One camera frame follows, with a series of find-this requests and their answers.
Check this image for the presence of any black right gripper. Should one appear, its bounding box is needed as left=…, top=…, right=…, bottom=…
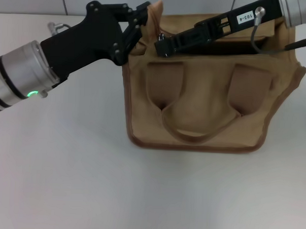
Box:
left=154, top=0, right=287, bottom=63

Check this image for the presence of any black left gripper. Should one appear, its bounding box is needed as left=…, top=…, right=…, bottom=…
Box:
left=39, top=0, right=151, bottom=93

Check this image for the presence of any khaki canvas food bag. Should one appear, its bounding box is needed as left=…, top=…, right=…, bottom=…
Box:
left=118, top=0, right=306, bottom=159

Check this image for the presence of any left gripper cable connector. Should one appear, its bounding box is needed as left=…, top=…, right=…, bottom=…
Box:
left=46, top=22, right=71, bottom=37

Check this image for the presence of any right gripper cable with connector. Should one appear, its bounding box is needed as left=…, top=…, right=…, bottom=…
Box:
left=250, top=6, right=306, bottom=56

